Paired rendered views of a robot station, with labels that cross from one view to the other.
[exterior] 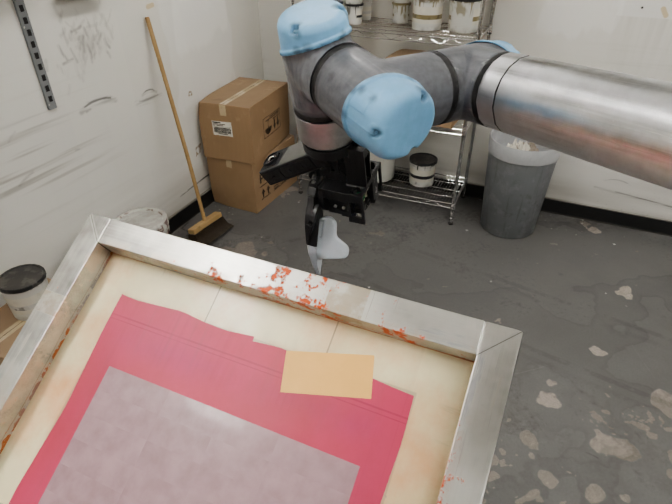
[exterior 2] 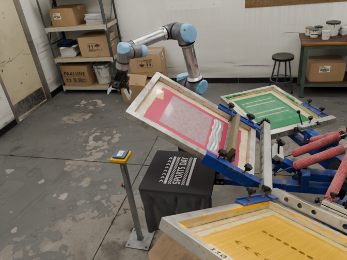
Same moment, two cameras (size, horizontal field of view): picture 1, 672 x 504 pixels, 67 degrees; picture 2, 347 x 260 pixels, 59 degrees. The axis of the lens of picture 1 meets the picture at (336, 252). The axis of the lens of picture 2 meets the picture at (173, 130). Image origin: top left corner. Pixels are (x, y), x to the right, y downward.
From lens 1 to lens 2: 1.93 m
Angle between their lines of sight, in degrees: 78
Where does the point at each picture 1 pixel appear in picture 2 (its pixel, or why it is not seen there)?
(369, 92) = (143, 47)
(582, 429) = (78, 188)
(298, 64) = (130, 51)
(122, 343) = (154, 118)
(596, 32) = not seen: outside the picture
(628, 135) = (154, 38)
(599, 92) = (148, 36)
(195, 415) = (167, 110)
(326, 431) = (169, 97)
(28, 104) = not seen: outside the picture
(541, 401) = (63, 198)
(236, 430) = (169, 106)
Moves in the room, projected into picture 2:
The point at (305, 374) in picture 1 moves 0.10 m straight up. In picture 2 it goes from (160, 96) to (158, 81)
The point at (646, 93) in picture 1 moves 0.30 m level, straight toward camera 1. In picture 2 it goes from (151, 34) to (194, 33)
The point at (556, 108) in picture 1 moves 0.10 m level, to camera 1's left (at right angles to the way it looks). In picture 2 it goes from (146, 41) to (147, 44)
